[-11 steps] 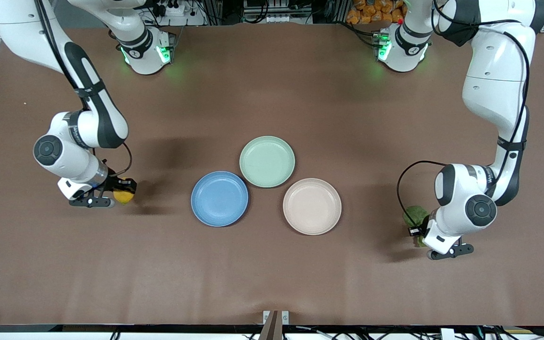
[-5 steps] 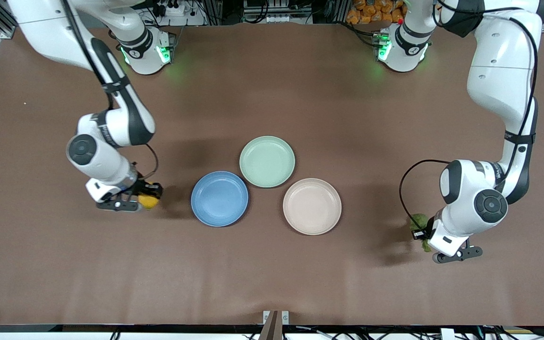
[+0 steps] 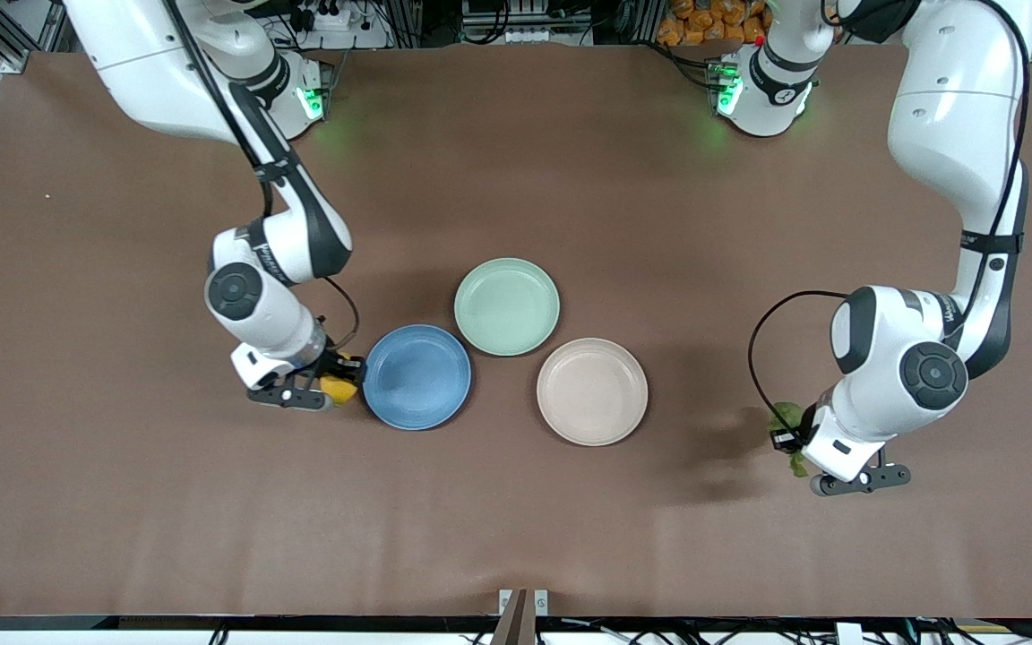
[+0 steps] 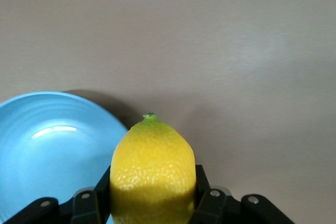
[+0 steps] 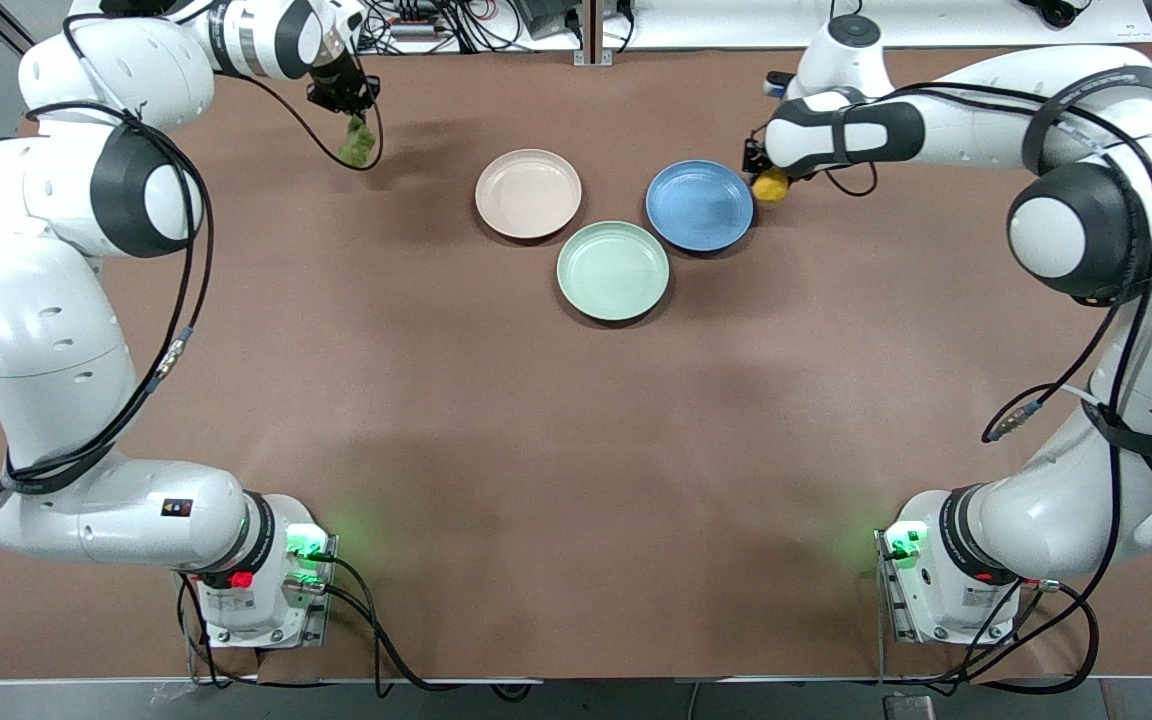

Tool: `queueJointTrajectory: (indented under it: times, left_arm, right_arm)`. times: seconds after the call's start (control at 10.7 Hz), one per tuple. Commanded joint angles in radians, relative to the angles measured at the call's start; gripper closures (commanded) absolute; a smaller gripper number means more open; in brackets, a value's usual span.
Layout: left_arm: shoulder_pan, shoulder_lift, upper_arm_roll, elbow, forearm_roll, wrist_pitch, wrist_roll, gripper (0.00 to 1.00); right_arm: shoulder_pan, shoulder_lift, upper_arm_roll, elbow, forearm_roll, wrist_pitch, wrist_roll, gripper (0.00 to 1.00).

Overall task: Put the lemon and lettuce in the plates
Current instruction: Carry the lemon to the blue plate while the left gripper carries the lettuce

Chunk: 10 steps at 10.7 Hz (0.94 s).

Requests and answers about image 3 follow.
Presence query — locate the yellow lemon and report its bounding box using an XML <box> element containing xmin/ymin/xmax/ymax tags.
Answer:
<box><xmin>318</xmin><ymin>356</ymin><xmax>363</xmax><ymax>407</ymax></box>

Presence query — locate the green lettuce leaf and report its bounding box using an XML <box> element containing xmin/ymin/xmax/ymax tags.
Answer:
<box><xmin>768</xmin><ymin>400</ymin><xmax>812</xmax><ymax>478</ymax></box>

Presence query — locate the blue plate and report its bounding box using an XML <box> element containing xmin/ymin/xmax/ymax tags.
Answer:
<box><xmin>362</xmin><ymin>324</ymin><xmax>473</xmax><ymax>432</ymax></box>

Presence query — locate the pale green plate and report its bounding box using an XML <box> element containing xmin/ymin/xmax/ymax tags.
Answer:
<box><xmin>454</xmin><ymin>258</ymin><xmax>562</xmax><ymax>357</ymax></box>

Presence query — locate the beige plate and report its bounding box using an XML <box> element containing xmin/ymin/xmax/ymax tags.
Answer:
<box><xmin>536</xmin><ymin>338</ymin><xmax>649</xmax><ymax>447</ymax></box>

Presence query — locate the brown table cover sheet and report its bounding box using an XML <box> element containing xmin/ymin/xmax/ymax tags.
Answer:
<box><xmin>0</xmin><ymin>43</ymin><xmax>1032</xmax><ymax>621</ymax></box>

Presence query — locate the brown wooden strut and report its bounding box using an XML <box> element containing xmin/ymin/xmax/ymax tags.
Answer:
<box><xmin>490</xmin><ymin>589</ymin><xmax>538</xmax><ymax>645</ymax></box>

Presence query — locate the white power strip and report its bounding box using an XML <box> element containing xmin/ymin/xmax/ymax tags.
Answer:
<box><xmin>288</xmin><ymin>0</ymin><xmax>391</xmax><ymax>51</ymax></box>

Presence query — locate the net bag of oranges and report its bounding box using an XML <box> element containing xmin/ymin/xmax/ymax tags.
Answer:
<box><xmin>656</xmin><ymin>0</ymin><xmax>770</xmax><ymax>47</ymax></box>

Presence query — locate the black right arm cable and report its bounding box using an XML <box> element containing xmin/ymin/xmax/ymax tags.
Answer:
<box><xmin>322</xmin><ymin>275</ymin><xmax>362</xmax><ymax>352</ymax></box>

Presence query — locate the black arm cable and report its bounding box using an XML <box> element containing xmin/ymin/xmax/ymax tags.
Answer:
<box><xmin>322</xmin><ymin>275</ymin><xmax>362</xmax><ymax>352</ymax></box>
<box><xmin>746</xmin><ymin>289</ymin><xmax>851</xmax><ymax>433</ymax></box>

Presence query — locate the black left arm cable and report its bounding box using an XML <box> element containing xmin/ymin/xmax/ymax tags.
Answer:
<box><xmin>746</xmin><ymin>289</ymin><xmax>851</xmax><ymax>433</ymax></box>

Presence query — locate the metal clamp bracket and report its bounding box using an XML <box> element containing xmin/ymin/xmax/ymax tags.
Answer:
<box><xmin>498</xmin><ymin>589</ymin><xmax>550</xmax><ymax>619</ymax></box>

